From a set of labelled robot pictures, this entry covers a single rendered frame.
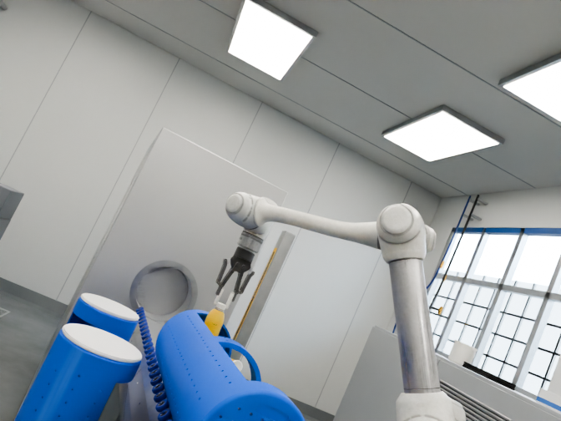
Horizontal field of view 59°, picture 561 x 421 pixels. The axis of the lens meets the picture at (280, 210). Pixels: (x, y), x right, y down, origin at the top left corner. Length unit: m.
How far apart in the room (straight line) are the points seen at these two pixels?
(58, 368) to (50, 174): 4.78
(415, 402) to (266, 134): 5.25
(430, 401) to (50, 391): 1.12
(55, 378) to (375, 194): 5.54
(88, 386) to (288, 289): 4.90
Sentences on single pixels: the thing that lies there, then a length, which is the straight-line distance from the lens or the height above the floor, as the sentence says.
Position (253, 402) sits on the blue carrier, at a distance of 1.19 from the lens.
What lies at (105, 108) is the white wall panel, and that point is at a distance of 6.40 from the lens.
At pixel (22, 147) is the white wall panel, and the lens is 6.48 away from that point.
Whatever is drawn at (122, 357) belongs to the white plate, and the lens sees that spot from 1.71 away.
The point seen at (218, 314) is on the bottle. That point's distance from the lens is 1.88.
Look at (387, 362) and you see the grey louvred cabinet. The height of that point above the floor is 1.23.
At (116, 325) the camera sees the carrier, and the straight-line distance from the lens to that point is 2.31.
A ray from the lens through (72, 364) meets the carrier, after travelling 1.71.
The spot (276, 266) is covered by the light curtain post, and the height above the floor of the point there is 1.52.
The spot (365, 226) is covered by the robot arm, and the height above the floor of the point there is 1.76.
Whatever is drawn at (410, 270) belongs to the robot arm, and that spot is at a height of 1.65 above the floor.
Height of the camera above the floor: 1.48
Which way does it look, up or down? 7 degrees up
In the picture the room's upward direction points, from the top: 25 degrees clockwise
